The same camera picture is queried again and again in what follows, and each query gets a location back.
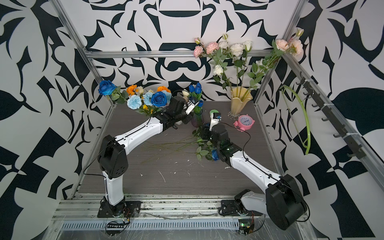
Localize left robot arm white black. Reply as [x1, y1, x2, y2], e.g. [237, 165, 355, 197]
[98, 96, 199, 216]

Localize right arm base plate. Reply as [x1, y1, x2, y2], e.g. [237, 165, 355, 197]
[218, 200, 240, 217]

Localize right controller board with wires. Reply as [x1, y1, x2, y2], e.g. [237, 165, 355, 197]
[238, 212, 266, 236]

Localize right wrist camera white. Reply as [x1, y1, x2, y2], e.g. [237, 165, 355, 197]
[210, 113, 222, 131]

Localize black hook rail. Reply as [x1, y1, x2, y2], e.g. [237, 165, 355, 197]
[297, 72, 368, 160]

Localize pink rose stem left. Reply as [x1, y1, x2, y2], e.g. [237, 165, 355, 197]
[194, 34, 231, 90]

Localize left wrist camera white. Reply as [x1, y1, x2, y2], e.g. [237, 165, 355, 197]
[186, 97, 200, 115]

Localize pink alarm clock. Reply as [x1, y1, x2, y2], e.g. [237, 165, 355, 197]
[234, 115, 255, 132]

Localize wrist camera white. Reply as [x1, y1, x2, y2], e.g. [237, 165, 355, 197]
[186, 97, 200, 115]
[210, 113, 222, 131]

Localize pink rose stem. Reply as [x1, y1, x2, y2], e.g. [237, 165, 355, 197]
[194, 34, 231, 90]
[245, 28, 305, 95]

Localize blue orange mixed bouquet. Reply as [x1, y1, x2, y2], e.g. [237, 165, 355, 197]
[98, 80, 172, 116]

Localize single blue rose stem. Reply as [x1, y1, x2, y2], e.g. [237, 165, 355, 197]
[145, 128, 212, 151]

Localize white rose stems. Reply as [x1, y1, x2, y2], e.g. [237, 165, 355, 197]
[216, 33, 253, 91]

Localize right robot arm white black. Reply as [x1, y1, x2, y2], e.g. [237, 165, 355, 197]
[199, 124, 310, 230]

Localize pink rose stem right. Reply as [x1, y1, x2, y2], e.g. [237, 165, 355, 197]
[245, 28, 305, 95]

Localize dark purple glass vase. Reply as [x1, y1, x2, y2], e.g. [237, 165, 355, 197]
[191, 114, 205, 128]

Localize controller board with wires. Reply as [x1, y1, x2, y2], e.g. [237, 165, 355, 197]
[238, 212, 266, 236]
[105, 219, 131, 237]

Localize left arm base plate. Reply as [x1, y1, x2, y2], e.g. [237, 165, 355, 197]
[97, 199, 142, 218]

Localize left controller board with wires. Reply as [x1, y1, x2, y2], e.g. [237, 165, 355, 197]
[105, 219, 131, 237]

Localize blue white tulip bunch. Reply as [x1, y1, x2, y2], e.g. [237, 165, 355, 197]
[182, 83, 204, 114]

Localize yellow ruffled glass vase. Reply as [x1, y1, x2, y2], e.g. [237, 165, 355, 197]
[228, 87, 253, 120]

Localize green bent hose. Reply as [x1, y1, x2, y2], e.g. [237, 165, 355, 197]
[279, 85, 312, 156]

